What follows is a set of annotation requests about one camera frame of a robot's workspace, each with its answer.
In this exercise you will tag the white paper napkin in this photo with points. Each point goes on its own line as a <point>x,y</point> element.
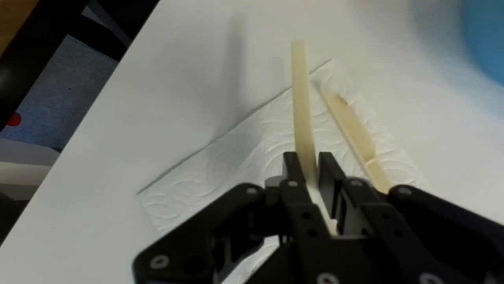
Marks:
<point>252,152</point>

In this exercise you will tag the white plastic spoon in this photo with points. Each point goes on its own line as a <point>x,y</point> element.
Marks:
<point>304,143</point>

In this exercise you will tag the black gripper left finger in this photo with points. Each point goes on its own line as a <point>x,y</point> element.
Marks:
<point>210,246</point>

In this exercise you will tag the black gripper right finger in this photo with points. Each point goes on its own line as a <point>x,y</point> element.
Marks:
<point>421,239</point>

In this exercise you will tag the blue bowl with candies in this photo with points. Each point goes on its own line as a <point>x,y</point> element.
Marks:
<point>484,36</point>

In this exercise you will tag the white square main table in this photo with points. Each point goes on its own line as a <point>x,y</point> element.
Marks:
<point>197,67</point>

